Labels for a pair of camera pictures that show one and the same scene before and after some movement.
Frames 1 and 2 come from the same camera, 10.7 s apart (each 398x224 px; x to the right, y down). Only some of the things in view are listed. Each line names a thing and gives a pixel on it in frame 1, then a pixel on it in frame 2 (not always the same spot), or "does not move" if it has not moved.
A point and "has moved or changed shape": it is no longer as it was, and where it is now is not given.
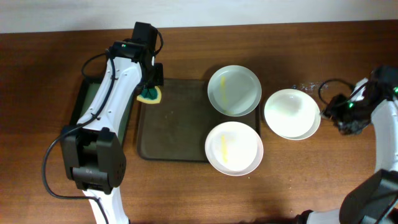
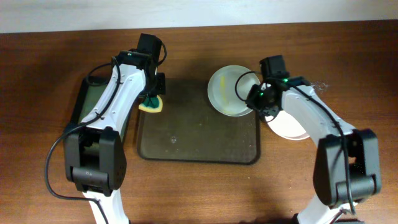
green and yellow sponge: [150, 96] has moved or changed shape
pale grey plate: [234, 90] does not move
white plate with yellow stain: [234, 149] to [286, 125]
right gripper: [331, 109] to [255, 89]
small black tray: [88, 89] does not move
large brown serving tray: [176, 129] does not move
